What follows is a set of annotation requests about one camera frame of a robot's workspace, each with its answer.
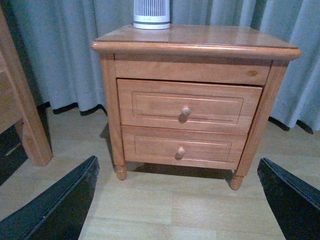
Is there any wooden drawer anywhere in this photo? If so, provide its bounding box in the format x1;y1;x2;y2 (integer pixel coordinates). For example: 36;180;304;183
117;79;262;135
122;125;247;170

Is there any grey curtain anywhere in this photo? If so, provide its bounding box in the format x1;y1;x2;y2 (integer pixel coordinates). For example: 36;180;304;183
0;0;320;131

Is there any wooden nightstand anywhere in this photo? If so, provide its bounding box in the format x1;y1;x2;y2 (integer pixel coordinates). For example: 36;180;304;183
91;25;301;190

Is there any white cylindrical air purifier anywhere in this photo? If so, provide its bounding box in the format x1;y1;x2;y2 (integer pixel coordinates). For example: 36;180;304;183
133;0;170;30

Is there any wooden bed frame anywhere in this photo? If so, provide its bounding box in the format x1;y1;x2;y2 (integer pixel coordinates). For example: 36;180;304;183
0;12;53;166

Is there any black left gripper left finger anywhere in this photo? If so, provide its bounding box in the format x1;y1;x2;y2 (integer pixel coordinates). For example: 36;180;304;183
0;156;100;240

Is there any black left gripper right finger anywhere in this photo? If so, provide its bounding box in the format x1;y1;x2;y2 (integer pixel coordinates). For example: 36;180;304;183
257;158;320;240

